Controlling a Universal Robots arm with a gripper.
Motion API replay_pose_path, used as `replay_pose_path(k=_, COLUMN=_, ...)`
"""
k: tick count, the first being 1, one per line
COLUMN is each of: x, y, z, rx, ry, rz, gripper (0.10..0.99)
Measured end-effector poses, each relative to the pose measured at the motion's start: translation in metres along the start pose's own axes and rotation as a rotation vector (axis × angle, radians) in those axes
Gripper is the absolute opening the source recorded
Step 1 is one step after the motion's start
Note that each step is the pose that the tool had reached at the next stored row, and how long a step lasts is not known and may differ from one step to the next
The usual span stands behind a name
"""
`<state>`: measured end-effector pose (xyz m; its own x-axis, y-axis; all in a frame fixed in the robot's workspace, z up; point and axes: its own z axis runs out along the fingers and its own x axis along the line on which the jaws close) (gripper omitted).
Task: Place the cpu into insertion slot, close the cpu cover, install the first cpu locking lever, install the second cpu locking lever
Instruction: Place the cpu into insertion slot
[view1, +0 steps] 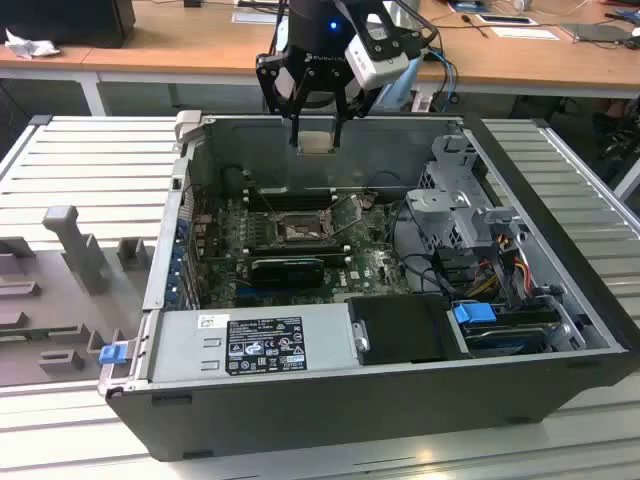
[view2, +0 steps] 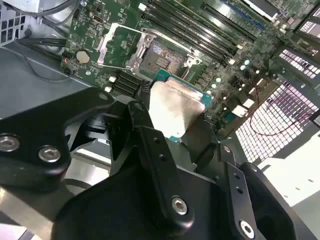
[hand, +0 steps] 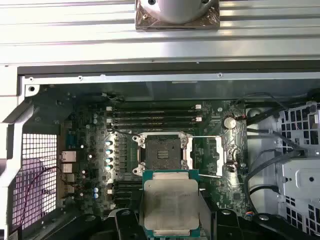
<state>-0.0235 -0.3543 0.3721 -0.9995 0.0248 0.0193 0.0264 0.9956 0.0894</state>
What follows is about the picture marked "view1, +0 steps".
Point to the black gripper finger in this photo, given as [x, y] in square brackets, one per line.
[350, 107]
[270, 80]

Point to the hard disk in blue carrier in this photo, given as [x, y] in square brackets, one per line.
[472, 314]

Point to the wooden desk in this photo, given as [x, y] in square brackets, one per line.
[200, 45]

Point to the small square CPU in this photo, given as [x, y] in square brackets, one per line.
[315, 142]

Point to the blue case latch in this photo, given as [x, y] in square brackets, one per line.
[112, 354]

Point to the white paper sheet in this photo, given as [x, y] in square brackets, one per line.
[522, 33]

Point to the black open PC case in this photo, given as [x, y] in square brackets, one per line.
[350, 420]

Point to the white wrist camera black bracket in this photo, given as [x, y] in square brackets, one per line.
[375, 65]

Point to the black plastic air shroud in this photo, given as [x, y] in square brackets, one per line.
[400, 325]

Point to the grey power supply unit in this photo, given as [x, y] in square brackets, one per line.
[175, 345]

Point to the CPU socket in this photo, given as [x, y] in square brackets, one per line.
[300, 230]

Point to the green motherboard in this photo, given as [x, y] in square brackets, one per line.
[365, 260]

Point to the dark flat tablet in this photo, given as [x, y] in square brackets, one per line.
[597, 32]

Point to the silver metal drive cage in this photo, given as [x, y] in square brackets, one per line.
[450, 215]

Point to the crumpled white paper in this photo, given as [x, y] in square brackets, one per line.
[30, 46]

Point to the black graphics card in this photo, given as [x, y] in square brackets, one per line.
[287, 272]

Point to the black box on desk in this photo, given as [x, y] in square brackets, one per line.
[65, 20]

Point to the grey parts rack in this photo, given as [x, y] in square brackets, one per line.
[40, 310]

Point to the white framed phone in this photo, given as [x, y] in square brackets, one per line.
[505, 19]

